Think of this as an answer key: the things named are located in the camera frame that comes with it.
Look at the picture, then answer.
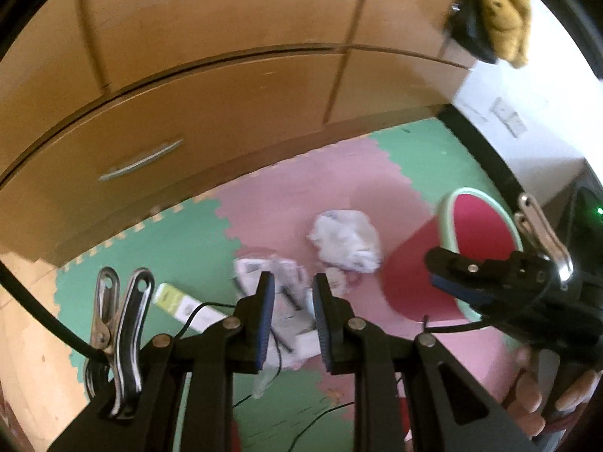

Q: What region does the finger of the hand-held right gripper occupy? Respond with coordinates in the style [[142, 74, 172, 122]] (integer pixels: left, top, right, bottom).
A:
[[425, 246, 522, 306]]

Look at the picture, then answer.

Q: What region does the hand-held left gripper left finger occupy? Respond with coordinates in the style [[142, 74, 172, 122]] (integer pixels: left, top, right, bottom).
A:
[[47, 270, 276, 452]]

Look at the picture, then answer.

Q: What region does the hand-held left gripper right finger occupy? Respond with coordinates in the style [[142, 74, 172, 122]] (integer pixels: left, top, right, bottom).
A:
[[313, 272, 538, 452]]

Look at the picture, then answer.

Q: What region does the red bin with green rim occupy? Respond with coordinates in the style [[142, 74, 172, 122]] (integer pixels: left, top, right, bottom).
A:
[[383, 187, 525, 323]]

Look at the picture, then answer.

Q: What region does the white plastic bag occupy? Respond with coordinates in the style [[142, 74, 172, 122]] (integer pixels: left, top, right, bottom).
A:
[[307, 209, 383, 274]]

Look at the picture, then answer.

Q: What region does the green and white box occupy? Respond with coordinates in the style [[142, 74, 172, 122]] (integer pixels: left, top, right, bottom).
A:
[[152, 283, 236, 335]]

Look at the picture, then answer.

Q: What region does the person's right hand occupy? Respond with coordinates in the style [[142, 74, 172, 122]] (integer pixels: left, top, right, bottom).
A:
[[502, 345, 600, 440]]

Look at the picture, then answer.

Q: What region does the grey wavy print packaging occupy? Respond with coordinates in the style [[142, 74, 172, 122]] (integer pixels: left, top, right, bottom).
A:
[[234, 257, 315, 335]]

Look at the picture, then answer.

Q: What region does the white feather shuttlecock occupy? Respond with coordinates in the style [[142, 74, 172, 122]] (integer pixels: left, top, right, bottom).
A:
[[324, 267, 348, 295]]

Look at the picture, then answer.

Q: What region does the metal spring clip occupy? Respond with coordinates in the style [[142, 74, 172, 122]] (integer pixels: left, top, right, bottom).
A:
[[513, 193, 574, 284], [85, 267, 155, 420]]

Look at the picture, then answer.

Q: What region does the red foam mat inlay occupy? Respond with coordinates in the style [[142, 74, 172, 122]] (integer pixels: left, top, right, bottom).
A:
[[398, 395, 418, 440]]

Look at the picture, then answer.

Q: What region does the green foam mat tile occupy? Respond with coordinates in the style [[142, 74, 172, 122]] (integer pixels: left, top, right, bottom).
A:
[[371, 120, 514, 209], [54, 198, 359, 452]]

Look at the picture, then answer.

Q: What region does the pink foam mat tile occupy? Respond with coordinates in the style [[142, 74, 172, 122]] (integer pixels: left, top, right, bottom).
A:
[[220, 144, 519, 434]]

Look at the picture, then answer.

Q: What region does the wooden wardrobe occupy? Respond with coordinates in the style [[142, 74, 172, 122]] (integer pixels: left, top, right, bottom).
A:
[[0, 0, 476, 269]]

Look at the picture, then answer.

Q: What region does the black bag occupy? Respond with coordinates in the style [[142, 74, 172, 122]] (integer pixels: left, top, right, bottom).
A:
[[445, 0, 500, 64]]

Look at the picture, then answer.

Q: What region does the mustard yellow cloth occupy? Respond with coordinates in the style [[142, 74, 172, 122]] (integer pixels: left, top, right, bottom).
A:
[[471, 0, 531, 69]]

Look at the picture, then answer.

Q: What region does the metal drawer handle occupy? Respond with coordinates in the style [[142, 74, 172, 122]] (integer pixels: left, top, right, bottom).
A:
[[98, 139, 184, 182]]

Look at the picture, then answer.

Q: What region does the thick black cable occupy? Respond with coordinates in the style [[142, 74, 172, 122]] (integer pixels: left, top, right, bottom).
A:
[[0, 261, 109, 363]]

